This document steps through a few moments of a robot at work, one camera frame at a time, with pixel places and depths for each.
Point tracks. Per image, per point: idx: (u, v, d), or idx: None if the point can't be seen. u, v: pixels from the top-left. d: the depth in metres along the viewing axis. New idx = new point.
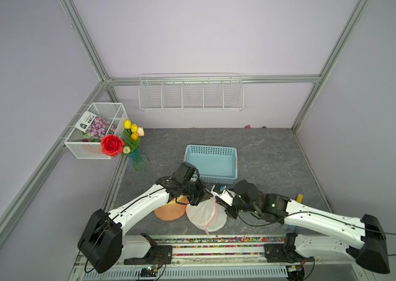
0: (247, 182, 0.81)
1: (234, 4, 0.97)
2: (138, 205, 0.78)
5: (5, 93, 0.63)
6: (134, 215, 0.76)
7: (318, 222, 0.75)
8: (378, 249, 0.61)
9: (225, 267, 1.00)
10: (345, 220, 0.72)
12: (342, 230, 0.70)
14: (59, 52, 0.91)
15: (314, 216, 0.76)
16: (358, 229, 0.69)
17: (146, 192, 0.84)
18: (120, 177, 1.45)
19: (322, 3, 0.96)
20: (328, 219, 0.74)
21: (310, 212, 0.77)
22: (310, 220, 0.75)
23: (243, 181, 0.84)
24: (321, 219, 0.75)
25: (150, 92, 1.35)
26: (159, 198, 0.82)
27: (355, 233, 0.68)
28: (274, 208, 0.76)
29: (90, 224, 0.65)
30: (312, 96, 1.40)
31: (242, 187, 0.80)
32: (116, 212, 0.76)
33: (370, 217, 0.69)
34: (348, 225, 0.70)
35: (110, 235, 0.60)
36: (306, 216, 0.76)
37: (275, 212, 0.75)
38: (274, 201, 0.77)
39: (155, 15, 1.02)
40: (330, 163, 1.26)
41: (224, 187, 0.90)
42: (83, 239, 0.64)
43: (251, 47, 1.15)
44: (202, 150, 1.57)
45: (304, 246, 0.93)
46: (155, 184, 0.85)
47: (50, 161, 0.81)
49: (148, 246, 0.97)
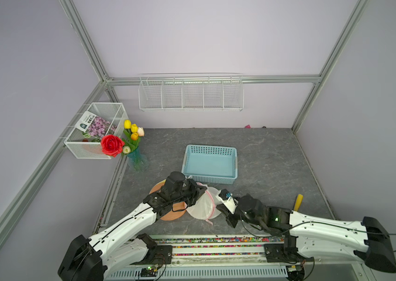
0: (253, 198, 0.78)
1: (233, 4, 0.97)
2: (121, 229, 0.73)
5: (5, 93, 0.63)
6: (116, 240, 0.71)
7: (322, 232, 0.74)
8: (382, 250, 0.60)
9: (225, 267, 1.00)
10: (348, 225, 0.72)
12: (345, 236, 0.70)
14: (59, 52, 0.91)
15: (317, 225, 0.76)
16: (361, 233, 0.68)
17: (131, 213, 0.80)
18: (120, 176, 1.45)
19: (322, 3, 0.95)
20: (331, 226, 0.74)
21: (313, 221, 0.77)
22: (313, 229, 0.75)
23: (247, 195, 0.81)
24: (324, 227, 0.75)
25: (150, 92, 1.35)
26: (145, 219, 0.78)
27: (358, 237, 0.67)
28: (278, 222, 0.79)
29: (71, 250, 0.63)
30: (312, 97, 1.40)
31: (249, 204, 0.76)
32: (96, 238, 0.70)
33: (370, 220, 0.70)
34: (351, 230, 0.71)
35: (89, 264, 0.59)
36: (309, 226, 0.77)
37: (280, 226, 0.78)
38: (276, 215, 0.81)
39: (155, 16, 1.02)
40: (330, 163, 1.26)
41: (230, 195, 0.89)
42: (64, 266, 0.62)
43: (251, 48, 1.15)
44: (202, 150, 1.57)
45: (307, 247, 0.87)
46: (143, 203, 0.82)
47: (50, 161, 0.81)
49: (145, 251, 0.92)
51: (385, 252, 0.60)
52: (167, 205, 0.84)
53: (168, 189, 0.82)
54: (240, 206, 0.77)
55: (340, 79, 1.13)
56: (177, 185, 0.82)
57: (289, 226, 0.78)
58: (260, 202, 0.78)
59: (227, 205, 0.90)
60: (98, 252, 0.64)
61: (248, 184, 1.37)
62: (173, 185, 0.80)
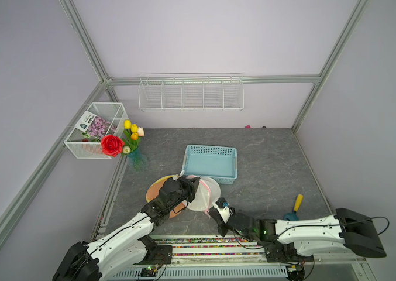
0: (245, 216, 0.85)
1: (233, 3, 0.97)
2: (118, 238, 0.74)
5: (4, 93, 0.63)
6: (113, 249, 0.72)
7: (303, 234, 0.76)
8: (355, 239, 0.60)
9: (225, 267, 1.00)
10: (323, 222, 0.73)
12: (323, 233, 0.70)
14: (59, 52, 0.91)
15: (299, 229, 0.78)
16: (336, 228, 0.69)
17: (129, 222, 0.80)
18: (120, 176, 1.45)
19: (323, 3, 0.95)
20: (310, 226, 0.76)
21: (294, 226, 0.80)
22: (296, 234, 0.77)
23: (240, 214, 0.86)
24: (304, 229, 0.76)
25: (150, 92, 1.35)
26: (143, 228, 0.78)
27: (333, 232, 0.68)
28: (267, 235, 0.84)
29: (68, 257, 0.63)
30: (312, 97, 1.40)
31: (241, 222, 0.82)
32: (94, 246, 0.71)
33: (342, 211, 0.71)
34: (326, 226, 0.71)
35: (87, 272, 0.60)
36: (292, 232, 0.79)
37: (269, 239, 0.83)
38: (264, 228, 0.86)
39: (155, 15, 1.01)
40: (330, 163, 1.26)
41: (227, 204, 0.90)
42: (58, 274, 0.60)
43: (251, 47, 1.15)
44: (202, 150, 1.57)
45: (304, 246, 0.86)
46: (140, 212, 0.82)
47: (50, 161, 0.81)
49: (143, 252, 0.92)
51: (357, 240, 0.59)
52: (164, 213, 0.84)
53: (162, 199, 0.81)
54: (234, 225, 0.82)
55: (340, 79, 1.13)
56: (171, 196, 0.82)
57: (276, 237, 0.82)
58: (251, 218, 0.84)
59: (221, 214, 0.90)
60: (95, 260, 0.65)
61: (248, 184, 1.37)
62: (165, 197, 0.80)
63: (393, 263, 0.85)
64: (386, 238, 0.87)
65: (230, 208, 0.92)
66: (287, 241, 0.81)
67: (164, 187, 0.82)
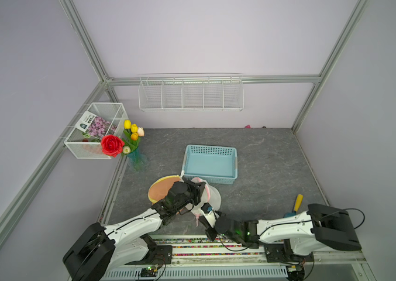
0: (227, 218, 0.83)
1: (233, 4, 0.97)
2: (133, 225, 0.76)
5: (5, 93, 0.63)
6: (127, 235, 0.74)
7: (281, 233, 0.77)
8: (326, 235, 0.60)
9: (225, 267, 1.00)
10: (297, 219, 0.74)
12: (297, 230, 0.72)
14: (59, 53, 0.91)
15: (277, 227, 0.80)
16: (308, 223, 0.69)
17: (141, 213, 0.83)
18: (120, 176, 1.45)
19: (323, 3, 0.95)
20: (286, 224, 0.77)
21: (272, 225, 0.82)
22: (275, 233, 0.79)
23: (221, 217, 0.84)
24: (281, 227, 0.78)
25: (150, 92, 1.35)
26: (153, 222, 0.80)
27: (306, 229, 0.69)
28: (249, 235, 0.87)
29: (85, 236, 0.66)
30: (312, 96, 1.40)
31: (224, 226, 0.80)
32: (110, 228, 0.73)
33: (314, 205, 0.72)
34: (299, 223, 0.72)
35: (103, 251, 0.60)
36: (271, 230, 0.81)
37: (252, 239, 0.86)
38: (248, 228, 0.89)
39: (155, 16, 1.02)
40: (330, 163, 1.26)
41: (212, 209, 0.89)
42: (72, 252, 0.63)
43: (251, 48, 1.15)
44: (202, 150, 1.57)
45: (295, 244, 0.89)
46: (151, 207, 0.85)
47: (50, 161, 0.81)
49: (145, 251, 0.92)
51: (328, 233, 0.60)
52: (171, 214, 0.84)
53: (171, 199, 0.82)
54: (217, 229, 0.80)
55: (340, 79, 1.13)
56: (179, 196, 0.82)
57: (258, 237, 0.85)
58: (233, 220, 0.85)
59: (207, 218, 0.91)
60: (111, 242, 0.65)
61: (248, 184, 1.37)
62: (174, 195, 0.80)
63: (393, 262, 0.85)
64: (386, 238, 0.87)
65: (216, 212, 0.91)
66: (268, 240, 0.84)
67: (174, 187, 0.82)
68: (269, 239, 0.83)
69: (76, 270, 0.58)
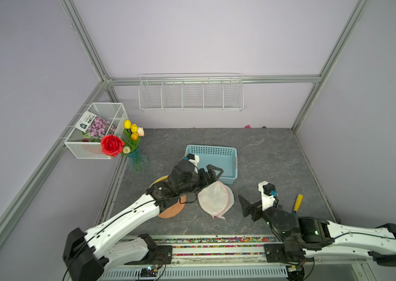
0: (289, 215, 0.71)
1: (233, 4, 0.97)
2: (119, 223, 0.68)
5: (5, 93, 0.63)
6: (112, 236, 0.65)
7: (361, 242, 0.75)
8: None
9: (225, 267, 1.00)
10: (378, 233, 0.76)
12: (381, 244, 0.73)
14: (59, 53, 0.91)
15: (356, 236, 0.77)
16: (392, 241, 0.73)
17: (131, 205, 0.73)
18: (120, 176, 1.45)
19: (322, 3, 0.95)
20: (367, 235, 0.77)
21: (351, 232, 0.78)
22: (354, 240, 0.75)
23: (281, 214, 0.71)
24: (361, 237, 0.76)
25: (150, 92, 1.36)
26: (145, 213, 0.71)
27: (391, 244, 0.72)
28: (316, 235, 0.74)
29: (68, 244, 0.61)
30: (312, 96, 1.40)
31: (284, 220, 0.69)
32: (92, 233, 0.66)
33: (395, 225, 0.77)
34: (383, 237, 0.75)
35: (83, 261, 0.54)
36: (350, 237, 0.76)
37: (320, 240, 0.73)
38: (314, 228, 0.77)
39: (155, 16, 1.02)
40: (330, 163, 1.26)
41: (274, 194, 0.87)
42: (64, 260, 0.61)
43: (250, 48, 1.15)
44: (202, 150, 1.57)
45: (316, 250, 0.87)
46: (144, 195, 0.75)
47: (50, 161, 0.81)
49: (145, 251, 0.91)
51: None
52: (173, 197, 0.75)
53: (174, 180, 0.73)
54: (277, 225, 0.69)
55: (340, 79, 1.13)
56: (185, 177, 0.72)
57: (331, 240, 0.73)
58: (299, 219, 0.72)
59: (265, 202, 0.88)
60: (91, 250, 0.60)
61: (248, 184, 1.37)
62: (178, 177, 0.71)
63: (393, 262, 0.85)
64: None
65: (275, 199, 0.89)
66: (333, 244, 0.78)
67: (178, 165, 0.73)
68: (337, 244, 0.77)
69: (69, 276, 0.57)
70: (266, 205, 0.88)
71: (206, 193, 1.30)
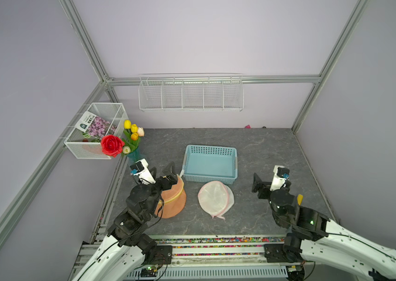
0: (289, 194, 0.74)
1: (233, 4, 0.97)
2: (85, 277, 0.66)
5: (4, 93, 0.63)
6: None
7: (358, 249, 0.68)
8: None
9: (225, 267, 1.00)
10: (385, 251, 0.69)
12: (382, 261, 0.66)
14: (59, 53, 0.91)
15: (355, 242, 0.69)
16: None
17: (94, 253, 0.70)
18: (120, 176, 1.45)
19: (323, 3, 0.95)
20: (368, 247, 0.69)
21: (350, 237, 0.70)
22: (351, 246, 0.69)
23: (281, 191, 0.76)
24: (361, 246, 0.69)
25: (150, 92, 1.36)
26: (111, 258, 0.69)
27: (395, 266, 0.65)
28: (312, 226, 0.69)
29: None
30: (312, 97, 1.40)
31: (284, 197, 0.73)
32: None
33: None
34: (388, 256, 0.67)
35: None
36: (347, 240, 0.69)
37: (314, 231, 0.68)
38: (312, 218, 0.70)
39: (155, 17, 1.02)
40: (330, 163, 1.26)
41: (286, 175, 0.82)
42: None
43: (250, 48, 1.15)
44: (202, 150, 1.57)
45: (313, 252, 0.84)
46: (106, 238, 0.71)
47: (50, 160, 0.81)
49: (141, 258, 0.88)
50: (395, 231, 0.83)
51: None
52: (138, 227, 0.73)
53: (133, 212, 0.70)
54: (274, 198, 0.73)
55: (340, 79, 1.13)
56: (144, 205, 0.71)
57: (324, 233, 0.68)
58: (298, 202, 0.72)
59: (275, 182, 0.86)
60: None
61: (248, 184, 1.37)
62: (136, 209, 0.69)
63: None
64: (385, 238, 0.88)
65: (286, 181, 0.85)
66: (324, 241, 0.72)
67: (131, 197, 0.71)
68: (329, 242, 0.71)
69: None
70: (275, 186, 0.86)
71: (206, 193, 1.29)
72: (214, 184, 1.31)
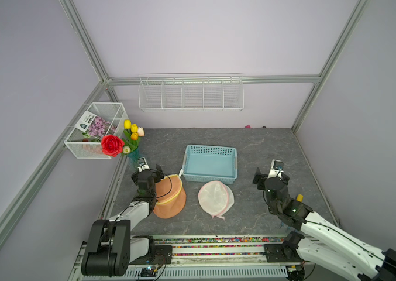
0: (282, 182, 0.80)
1: (233, 4, 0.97)
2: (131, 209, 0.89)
5: (4, 93, 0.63)
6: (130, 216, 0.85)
7: (334, 240, 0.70)
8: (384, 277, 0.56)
9: (225, 267, 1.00)
10: (365, 247, 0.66)
12: (357, 254, 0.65)
14: (59, 52, 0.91)
15: (333, 233, 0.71)
16: (376, 259, 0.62)
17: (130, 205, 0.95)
18: (120, 176, 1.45)
19: (322, 3, 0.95)
20: (347, 240, 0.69)
21: (329, 227, 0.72)
22: (327, 236, 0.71)
23: (276, 178, 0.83)
24: (340, 238, 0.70)
25: (150, 92, 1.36)
26: (144, 206, 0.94)
27: (371, 261, 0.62)
28: (294, 213, 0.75)
29: (93, 236, 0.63)
30: (312, 97, 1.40)
31: (274, 184, 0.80)
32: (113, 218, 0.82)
33: None
34: (366, 252, 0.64)
35: (123, 229, 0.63)
36: (324, 230, 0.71)
37: (295, 218, 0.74)
38: (296, 206, 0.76)
39: (155, 17, 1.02)
40: (330, 163, 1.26)
41: (281, 167, 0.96)
42: (89, 254, 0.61)
43: (250, 48, 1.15)
44: (202, 150, 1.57)
45: (309, 250, 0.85)
46: (133, 202, 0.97)
47: (50, 161, 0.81)
49: (147, 241, 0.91)
50: (393, 230, 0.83)
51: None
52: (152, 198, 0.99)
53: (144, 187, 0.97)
54: (267, 183, 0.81)
55: (340, 79, 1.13)
56: (150, 181, 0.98)
57: (302, 221, 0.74)
58: (286, 189, 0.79)
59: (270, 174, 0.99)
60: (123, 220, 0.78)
61: (248, 184, 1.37)
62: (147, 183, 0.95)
63: None
64: (384, 239, 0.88)
65: (282, 175, 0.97)
66: (306, 231, 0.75)
67: (140, 176, 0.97)
68: (310, 233, 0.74)
69: (110, 267, 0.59)
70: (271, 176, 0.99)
71: (206, 193, 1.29)
72: (214, 184, 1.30)
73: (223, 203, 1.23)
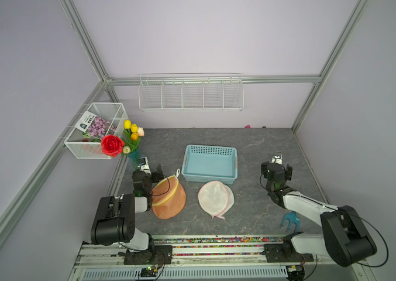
0: (283, 169, 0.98)
1: (233, 4, 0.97)
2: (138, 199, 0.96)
5: (5, 93, 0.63)
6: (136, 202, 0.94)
7: (302, 203, 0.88)
8: (335, 225, 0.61)
9: (225, 267, 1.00)
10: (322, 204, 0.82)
12: (314, 209, 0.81)
14: (59, 53, 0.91)
15: (302, 198, 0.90)
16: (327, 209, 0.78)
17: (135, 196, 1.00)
18: (120, 176, 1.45)
19: (322, 3, 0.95)
20: (312, 202, 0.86)
21: (300, 196, 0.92)
22: (297, 201, 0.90)
23: (279, 164, 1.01)
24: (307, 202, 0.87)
25: (150, 92, 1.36)
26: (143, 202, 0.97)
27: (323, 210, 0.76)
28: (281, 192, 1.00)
29: (102, 207, 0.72)
30: (312, 96, 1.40)
31: (276, 168, 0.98)
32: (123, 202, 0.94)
33: (351, 209, 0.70)
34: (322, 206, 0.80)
35: (129, 195, 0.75)
36: (296, 198, 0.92)
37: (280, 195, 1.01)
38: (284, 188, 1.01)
39: (155, 17, 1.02)
40: (330, 163, 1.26)
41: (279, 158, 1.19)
42: (98, 222, 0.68)
43: (250, 48, 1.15)
44: (202, 149, 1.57)
45: (299, 236, 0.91)
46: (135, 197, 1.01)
47: (50, 161, 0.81)
49: (147, 237, 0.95)
50: (392, 231, 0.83)
51: (334, 227, 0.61)
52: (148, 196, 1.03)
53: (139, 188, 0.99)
54: (271, 167, 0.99)
55: (340, 79, 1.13)
56: (145, 181, 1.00)
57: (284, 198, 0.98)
58: (283, 175, 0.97)
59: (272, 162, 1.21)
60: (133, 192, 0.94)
61: (248, 184, 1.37)
62: (142, 184, 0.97)
63: (392, 263, 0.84)
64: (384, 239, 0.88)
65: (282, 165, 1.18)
66: (289, 205, 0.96)
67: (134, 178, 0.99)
68: (291, 204, 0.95)
69: (118, 232, 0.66)
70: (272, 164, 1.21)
71: (206, 193, 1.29)
72: (214, 184, 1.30)
73: (223, 202, 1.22)
